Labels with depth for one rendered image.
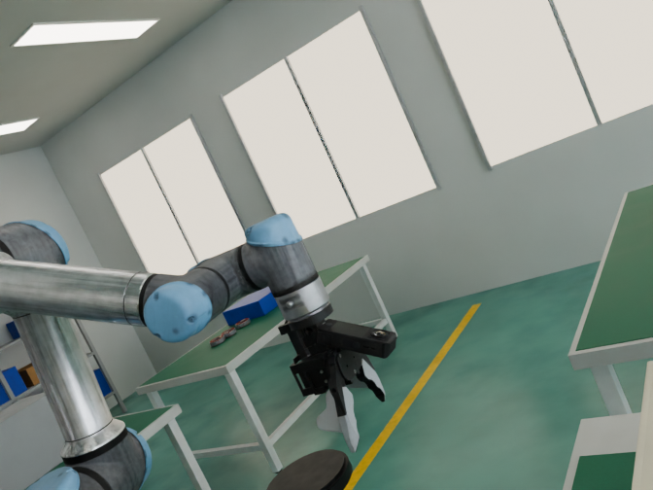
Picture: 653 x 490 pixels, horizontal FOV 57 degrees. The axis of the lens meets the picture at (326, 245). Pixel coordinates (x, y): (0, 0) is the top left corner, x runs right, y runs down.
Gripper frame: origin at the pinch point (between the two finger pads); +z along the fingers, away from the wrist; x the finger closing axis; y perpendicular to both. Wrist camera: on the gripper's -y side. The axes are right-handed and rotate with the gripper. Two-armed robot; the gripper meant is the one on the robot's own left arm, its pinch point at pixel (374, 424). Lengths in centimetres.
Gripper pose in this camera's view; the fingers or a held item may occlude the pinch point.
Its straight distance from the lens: 97.1
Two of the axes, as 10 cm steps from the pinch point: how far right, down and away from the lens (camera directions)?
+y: -8.3, 3.2, 4.6
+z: 4.2, 9.0, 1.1
